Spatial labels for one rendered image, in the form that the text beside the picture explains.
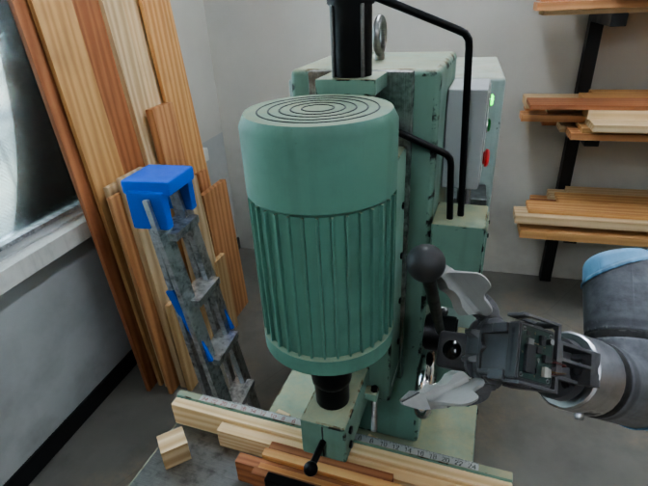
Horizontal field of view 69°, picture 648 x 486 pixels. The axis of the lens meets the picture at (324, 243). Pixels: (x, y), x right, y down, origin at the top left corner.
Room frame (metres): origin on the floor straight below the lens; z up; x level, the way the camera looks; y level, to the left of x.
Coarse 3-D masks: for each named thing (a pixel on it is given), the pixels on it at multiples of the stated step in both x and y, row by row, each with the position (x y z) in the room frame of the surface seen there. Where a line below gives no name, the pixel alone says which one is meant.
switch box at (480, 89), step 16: (480, 80) 0.79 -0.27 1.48; (448, 96) 0.74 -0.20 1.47; (480, 96) 0.72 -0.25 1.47; (448, 112) 0.74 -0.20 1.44; (480, 112) 0.72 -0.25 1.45; (448, 128) 0.73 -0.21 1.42; (480, 128) 0.72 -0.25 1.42; (448, 144) 0.73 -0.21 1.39; (480, 144) 0.72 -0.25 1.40; (480, 160) 0.72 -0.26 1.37
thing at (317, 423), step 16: (368, 368) 0.59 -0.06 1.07; (352, 384) 0.55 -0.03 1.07; (368, 384) 0.59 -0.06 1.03; (352, 400) 0.52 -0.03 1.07; (304, 416) 0.49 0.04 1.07; (320, 416) 0.49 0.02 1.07; (336, 416) 0.49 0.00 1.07; (352, 416) 0.50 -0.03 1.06; (304, 432) 0.49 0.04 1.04; (320, 432) 0.48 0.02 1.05; (336, 432) 0.47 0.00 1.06; (352, 432) 0.50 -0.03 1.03; (304, 448) 0.49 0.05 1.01; (336, 448) 0.47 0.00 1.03
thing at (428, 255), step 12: (420, 252) 0.36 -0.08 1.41; (432, 252) 0.35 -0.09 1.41; (408, 264) 0.36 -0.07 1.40; (420, 264) 0.35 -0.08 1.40; (432, 264) 0.35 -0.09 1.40; (444, 264) 0.35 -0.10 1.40; (420, 276) 0.35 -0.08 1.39; (432, 276) 0.34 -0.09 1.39; (432, 288) 0.40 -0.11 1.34; (432, 300) 0.43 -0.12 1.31; (432, 312) 0.48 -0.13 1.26; (432, 324) 0.60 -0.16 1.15; (444, 324) 0.59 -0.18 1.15; (456, 324) 0.59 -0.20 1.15; (432, 336) 0.58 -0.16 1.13; (432, 348) 0.58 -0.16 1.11
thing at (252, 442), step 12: (228, 432) 0.58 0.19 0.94; (240, 432) 0.58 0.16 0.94; (252, 432) 0.58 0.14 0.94; (228, 444) 0.58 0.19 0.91; (240, 444) 0.58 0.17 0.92; (252, 444) 0.57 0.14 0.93; (264, 444) 0.56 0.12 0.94; (288, 444) 0.55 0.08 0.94; (300, 444) 0.55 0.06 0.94; (348, 456) 0.52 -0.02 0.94; (372, 468) 0.50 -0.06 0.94; (384, 468) 0.50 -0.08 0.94; (396, 480) 0.48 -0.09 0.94; (408, 480) 0.47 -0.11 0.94; (420, 480) 0.47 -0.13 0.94; (432, 480) 0.47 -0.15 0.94
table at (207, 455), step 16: (192, 432) 0.62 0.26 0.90; (208, 432) 0.62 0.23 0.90; (192, 448) 0.59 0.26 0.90; (208, 448) 0.58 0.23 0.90; (224, 448) 0.58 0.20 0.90; (160, 464) 0.56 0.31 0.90; (192, 464) 0.55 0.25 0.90; (208, 464) 0.55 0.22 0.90; (224, 464) 0.55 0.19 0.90; (144, 480) 0.53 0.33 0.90; (160, 480) 0.53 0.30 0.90; (176, 480) 0.52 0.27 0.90; (192, 480) 0.52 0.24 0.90; (208, 480) 0.52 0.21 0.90; (224, 480) 0.52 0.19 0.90
